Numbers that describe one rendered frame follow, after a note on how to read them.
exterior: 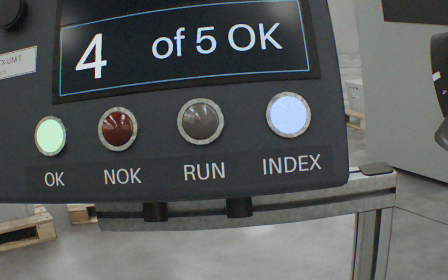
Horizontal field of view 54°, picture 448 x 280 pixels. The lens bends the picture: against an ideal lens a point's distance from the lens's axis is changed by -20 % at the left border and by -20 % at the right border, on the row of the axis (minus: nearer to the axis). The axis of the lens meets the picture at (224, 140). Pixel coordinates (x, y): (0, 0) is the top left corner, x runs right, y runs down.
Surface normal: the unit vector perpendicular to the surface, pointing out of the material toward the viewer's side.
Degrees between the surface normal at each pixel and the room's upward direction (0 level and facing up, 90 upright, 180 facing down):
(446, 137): 54
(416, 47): 90
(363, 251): 90
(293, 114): 77
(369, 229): 90
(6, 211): 95
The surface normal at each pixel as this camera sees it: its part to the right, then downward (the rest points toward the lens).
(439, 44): -0.97, -0.11
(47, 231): 0.57, 0.14
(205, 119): 0.04, -0.05
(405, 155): -0.88, 0.18
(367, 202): -0.02, 0.22
